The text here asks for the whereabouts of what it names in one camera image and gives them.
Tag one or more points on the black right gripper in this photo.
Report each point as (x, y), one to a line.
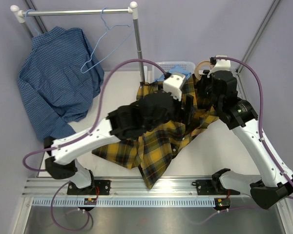
(201, 84)

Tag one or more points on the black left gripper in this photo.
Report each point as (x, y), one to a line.
(183, 114)

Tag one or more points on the wooden hanger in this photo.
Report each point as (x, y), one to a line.
(200, 67)

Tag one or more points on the light blue shirt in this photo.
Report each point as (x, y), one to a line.
(178, 69)

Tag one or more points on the yellow plaid shirt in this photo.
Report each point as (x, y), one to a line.
(153, 152)

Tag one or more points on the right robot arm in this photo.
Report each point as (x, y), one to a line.
(275, 181)

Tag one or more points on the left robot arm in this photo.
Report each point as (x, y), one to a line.
(128, 121)

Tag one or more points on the blue checkered shirt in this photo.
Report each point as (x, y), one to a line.
(58, 81)

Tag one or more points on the white plastic basket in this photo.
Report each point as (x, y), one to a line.
(186, 65)

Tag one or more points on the white clothes rack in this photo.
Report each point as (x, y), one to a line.
(131, 9)

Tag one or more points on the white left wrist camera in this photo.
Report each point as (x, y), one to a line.
(174, 84)

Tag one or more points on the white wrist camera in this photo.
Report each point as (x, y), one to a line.
(174, 84)
(220, 63)

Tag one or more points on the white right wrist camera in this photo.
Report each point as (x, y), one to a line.
(220, 63)

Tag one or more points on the white slotted cable duct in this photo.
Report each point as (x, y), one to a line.
(125, 202)

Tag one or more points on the aluminium frame post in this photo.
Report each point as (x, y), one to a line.
(261, 29)

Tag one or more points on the blue wire hanger left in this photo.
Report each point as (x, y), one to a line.
(31, 22)

